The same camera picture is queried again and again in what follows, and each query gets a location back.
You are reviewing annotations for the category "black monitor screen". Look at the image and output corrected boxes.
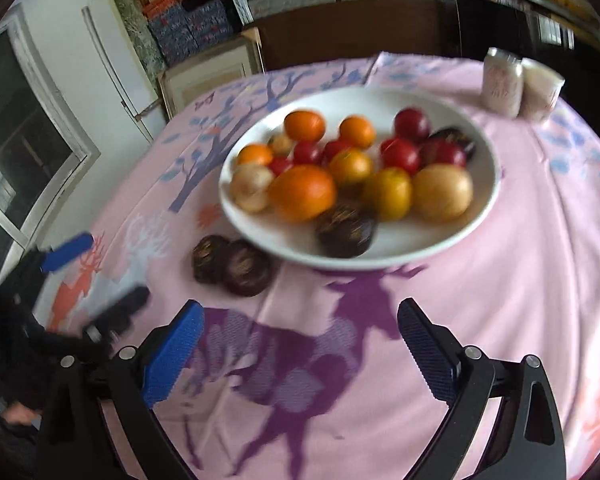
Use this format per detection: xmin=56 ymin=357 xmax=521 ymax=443
xmin=456 ymin=0 xmax=600 ymax=82

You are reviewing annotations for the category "dark brown cabinet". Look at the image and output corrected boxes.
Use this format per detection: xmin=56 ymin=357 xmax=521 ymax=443
xmin=254 ymin=0 xmax=460 ymax=70

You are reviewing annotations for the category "pink beverage can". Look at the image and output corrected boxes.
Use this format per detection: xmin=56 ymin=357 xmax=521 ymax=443
xmin=481 ymin=47 xmax=524 ymax=118

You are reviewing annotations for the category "small orange tangerine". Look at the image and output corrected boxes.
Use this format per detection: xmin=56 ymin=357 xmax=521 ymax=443
xmin=284 ymin=110 xmax=326 ymax=143

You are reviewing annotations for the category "white round plate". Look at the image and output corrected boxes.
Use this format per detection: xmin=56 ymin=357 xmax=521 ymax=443
xmin=219 ymin=87 xmax=501 ymax=270

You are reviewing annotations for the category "white paper cup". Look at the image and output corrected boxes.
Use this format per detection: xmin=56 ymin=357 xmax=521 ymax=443
xmin=520 ymin=58 xmax=565 ymax=124

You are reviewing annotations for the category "dark purple passion fruit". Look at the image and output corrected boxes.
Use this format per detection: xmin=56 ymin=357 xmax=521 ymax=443
xmin=429 ymin=127 xmax=476 ymax=160

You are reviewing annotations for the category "window frame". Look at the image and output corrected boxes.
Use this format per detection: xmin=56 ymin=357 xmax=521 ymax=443
xmin=0 ymin=6 xmax=99 ymax=280

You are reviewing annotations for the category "white board panel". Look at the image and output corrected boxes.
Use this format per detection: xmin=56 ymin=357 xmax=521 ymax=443
xmin=82 ymin=0 xmax=166 ymax=142

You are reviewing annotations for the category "yellow orange kumquat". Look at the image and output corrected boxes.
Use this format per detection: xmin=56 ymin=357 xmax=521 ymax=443
xmin=327 ymin=148 xmax=374 ymax=188

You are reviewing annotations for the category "large orange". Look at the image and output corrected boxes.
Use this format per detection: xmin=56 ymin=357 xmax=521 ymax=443
xmin=268 ymin=165 xmax=337 ymax=223

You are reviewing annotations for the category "tan round pear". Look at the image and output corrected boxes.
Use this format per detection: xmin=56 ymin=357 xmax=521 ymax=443
xmin=228 ymin=164 xmax=275 ymax=214

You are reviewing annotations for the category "framed picture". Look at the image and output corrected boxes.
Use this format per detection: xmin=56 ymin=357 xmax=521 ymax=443
xmin=158 ymin=27 xmax=264 ymax=119

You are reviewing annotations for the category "large tan pear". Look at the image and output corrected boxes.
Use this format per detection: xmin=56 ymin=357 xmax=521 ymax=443
xmin=412 ymin=164 xmax=474 ymax=222

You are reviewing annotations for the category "pink floral tablecloth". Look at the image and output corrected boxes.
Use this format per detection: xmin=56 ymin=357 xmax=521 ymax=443
xmin=38 ymin=53 xmax=600 ymax=479

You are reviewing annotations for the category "red cherry tomato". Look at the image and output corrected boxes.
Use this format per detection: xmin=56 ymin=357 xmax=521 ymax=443
xmin=292 ymin=141 xmax=322 ymax=166

